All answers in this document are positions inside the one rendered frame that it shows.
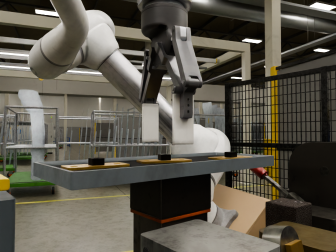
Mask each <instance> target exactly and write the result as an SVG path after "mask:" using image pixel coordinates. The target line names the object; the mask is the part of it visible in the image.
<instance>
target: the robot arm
mask: <svg viewBox="0 0 336 252"><path fill-rule="evenodd" d="M50 2H51V3H52V5H53V7H54V9H55V11H56V12H57V14H58V16H59V18H60V20H61V23H60V24H59V25H58V26H57V27H55V28H54V29H52V30H51V31H50V32H48V33H47V34H45V35H44V36H43V37H42V38H40V39H39V40H38V41H37V42H36V43H35V45H34V46H33V47H32V49H31V50H30V52H29V54H28V66H29V68H30V69H31V71H32V73H33V74H34V75H36V76H37V77H38V78H40V79H44V80H50V79H54V78H56V77H58V76H59V75H61V74H63V73H65V72H67V71H69V70H71V69H73V68H75V67H77V66H78V65H80V64H82V65H84V66H87V67H89V68H90V69H92V70H95V71H99V72H100V73H101V74H102V75H103V76H104V77H105V78H106V79H107V80H108V81H109V82H110V83H111V84H112V85H113V86H114V87H115V88H116V89H117V90H118V91H119V92H120V93H121V94H122V95H123V96H124V97H125V98H126V99H127V100H128V101H129V102H130V103H131V104H132V105H133V106H134V107H135V108H136V109H137V110H138V111H139V112H140V113H141V114H142V142H143V143H158V141H159V132H160V133H161V134H162V135H163V136H164V137H165V138H166V139H167V140H168V141H169V142H170V143H171V144H170V149H171V153H172V155H177V154H195V153H213V152H218V153H224V152H230V151H231V146H230V141H229V139H228V138H227V136H226V135H225V134H224V133H223V132H221V131H220V130H218V129H215V128H210V127H207V128H205V127H203V126H201V125H200V124H194V94H195V93H196V89H197V88H201V87H202V85H203V81H202V77H201V74H200V70H199V66H198V63H197V59H196V56H195V52H194V48H193V45H192V40H191V29H190V28H189V27H188V11H189V10H190V9H191V7H192V0H137V4H136V5H137V7H138V9H139V10H140V11H141V32H142V34H143V35H144V36H145V37H147V38H149V39H150V40H151V42H152V43H151V47H150V48H149V50H148V49H145V50H144V62H143V70H142V74H141V73H140V72H139V71H138V70H137V69H136V68H135V67H134V66H133V65H132V64H131V63H130V62H129V61H128V59H127V58H126V57H125V56H124V55H123V54H122V53H121V52H120V51H119V44H118V42H117V41H116V38H115V25H114V23H113V21H112V19H111V18H110V17H109V16H108V15H107V14H106V13H104V12H103V11H100V10H85V8H84V6H83V3H82V1H81V0H50ZM167 72H168V73H169V75H170V78H171V80H172V83H173V85H174V88H173V90H172V91H173V92H171V93H172V94H173V95H172V105H171V104H170V103H169V102H168V101H167V100H166V99H165V98H164V97H163V96H162V95H161V94H160V93H159V91H160V87H161V83H162V80H163V76H164V75H165V74H166V73H167ZM191 77H193V78H191ZM223 173H224V172H218V173H211V208H210V212H208V213H207V222H209V223H212V224H215V225H219V226H222V227H225V228H229V227H230V226H231V224H232V223H233V221H234V220H235V219H236V218H237V217H238V215H239V213H238V212H237V211H236V210H235V209H232V210H227V209H223V208H219V207H218V206H217V205H216V204H215V203H214V202H213V198H214V189H215V187H216V185H217V184H218V182H219V180H220V179H221V177H222V175H223Z"/></svg>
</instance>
